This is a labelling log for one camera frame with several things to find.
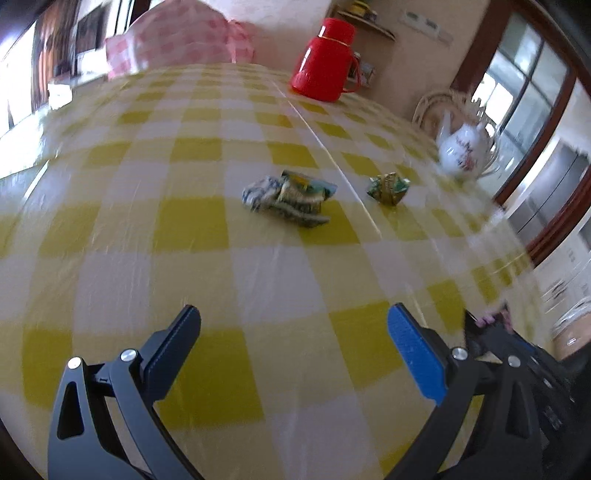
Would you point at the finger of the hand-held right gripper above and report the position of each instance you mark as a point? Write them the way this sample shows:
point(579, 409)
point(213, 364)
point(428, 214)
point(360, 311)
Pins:
point(494, 344)

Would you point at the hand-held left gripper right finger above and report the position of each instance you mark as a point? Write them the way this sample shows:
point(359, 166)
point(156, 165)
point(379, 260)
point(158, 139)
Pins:
point(415, 355)

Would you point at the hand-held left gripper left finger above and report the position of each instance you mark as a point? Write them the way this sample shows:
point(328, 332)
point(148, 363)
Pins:
point(178, 337)

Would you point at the purple snack packet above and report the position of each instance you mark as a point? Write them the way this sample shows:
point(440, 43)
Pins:
point(489, 318)

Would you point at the white rimmed container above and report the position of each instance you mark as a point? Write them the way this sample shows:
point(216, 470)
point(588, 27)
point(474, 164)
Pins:
point(575, 330)

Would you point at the yellow checked tablecloth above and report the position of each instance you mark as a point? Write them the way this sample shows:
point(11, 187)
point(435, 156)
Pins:
point(138, 230)

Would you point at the crumpled blue white wrapper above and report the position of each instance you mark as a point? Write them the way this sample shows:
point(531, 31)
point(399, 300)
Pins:
point(258, 194)

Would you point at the green and gold snack packet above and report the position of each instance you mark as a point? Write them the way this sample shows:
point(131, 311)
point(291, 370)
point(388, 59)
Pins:
point(302, 201)

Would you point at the white floral teapot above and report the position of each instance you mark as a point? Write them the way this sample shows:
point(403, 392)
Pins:
point(464, 150)

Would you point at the wooden framed glass door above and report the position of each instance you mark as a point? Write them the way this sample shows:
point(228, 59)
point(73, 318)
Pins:
point(531, 69)

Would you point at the pink checked food cover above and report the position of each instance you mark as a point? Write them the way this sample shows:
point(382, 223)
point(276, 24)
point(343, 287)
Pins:
point(184, 37)

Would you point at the red thermos jug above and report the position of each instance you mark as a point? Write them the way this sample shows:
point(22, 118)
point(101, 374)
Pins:
point(323, 60)

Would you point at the brown curtain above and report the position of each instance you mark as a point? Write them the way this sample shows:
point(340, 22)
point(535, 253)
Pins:
point(55, 41)

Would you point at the black television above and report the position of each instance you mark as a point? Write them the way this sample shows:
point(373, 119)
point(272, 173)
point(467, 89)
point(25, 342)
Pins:
point(90, 27)

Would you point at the wooden corner shelf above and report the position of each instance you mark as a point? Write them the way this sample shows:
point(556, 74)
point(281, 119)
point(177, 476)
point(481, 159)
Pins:
point(378, 28)

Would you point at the white wall socket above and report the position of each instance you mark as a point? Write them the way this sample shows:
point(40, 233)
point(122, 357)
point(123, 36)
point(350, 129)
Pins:
point(425, 24)

